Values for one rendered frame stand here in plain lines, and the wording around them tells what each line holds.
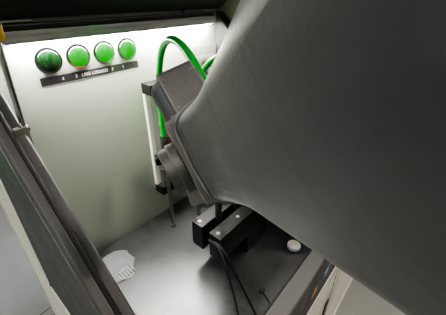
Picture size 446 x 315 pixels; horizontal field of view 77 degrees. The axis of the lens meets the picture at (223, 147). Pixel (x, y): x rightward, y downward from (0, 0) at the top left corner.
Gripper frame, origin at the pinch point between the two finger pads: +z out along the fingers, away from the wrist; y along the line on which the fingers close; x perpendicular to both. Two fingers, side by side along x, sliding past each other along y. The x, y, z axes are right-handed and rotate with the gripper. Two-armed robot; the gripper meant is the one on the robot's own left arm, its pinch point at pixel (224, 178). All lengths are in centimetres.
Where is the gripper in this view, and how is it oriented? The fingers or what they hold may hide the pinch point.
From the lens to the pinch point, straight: 45.3
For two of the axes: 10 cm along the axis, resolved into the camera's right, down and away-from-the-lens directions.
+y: -9.6, 2.8, -0.2
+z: 0.4, 2.0, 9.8
